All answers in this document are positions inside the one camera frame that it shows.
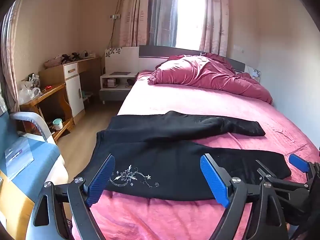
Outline black pants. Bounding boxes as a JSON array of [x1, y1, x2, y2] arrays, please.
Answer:
[[72, 110, 292, 202]]

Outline blue and white armchair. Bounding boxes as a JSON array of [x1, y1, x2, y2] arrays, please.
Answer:
[[0, 110, 69, 240]]

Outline black cable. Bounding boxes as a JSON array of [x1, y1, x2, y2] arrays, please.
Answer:
[[109, 0, 125, 48]]

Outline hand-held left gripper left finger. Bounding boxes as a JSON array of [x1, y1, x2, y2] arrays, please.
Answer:
[[26, 154, 115, 240]]

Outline grey sheer curtain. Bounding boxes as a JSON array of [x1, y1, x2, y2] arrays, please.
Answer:
[[147, 0, 179, 47]]

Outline white and grey headboard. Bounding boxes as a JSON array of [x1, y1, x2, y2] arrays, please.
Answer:
[[104, 45, 262, 80]]

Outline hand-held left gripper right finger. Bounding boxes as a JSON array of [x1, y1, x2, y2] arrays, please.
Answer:
[[200, 154, 289, 240]]

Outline pink duvet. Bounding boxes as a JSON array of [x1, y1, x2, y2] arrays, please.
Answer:
[[147, 52, 273, 105]]

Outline white nightstand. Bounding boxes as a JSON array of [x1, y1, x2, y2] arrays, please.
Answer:
[[99, 71, 139, 105]]

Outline window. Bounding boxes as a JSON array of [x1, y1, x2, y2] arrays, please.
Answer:
[[175, 0, 208, 50]]

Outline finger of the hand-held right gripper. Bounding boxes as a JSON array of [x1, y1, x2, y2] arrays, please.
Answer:
[[255, 159, 310, 200], [288, 154, 320, 180]]

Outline clear plastic sleeve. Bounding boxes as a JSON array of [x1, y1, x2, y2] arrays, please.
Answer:
[[4, 137, 34, 180]]

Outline wooden desk with white cabinet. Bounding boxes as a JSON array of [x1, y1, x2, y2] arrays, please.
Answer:
[[38, 56, 102, 118]]

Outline pink basket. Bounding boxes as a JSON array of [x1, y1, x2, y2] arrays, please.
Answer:
[[44, 57, 63, 68]]

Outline bed with pink sheet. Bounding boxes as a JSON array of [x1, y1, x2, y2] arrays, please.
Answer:
[[71, 69, 320, 240]]

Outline wooden side table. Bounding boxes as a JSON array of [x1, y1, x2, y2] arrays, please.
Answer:
[[19, 83, 75, 143]]

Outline pink patterned curtain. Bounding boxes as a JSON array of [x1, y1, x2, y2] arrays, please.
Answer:
[[199, 0, 230, 57], [119, 0, 150, 48], [1, 0, 28, 113]]

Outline clear plastic bag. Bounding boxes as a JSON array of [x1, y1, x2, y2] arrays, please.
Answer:
[[18, 87, 42, 105]]

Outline yellow board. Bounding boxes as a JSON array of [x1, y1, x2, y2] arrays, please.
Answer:
[[0, 170, 35, 240]]

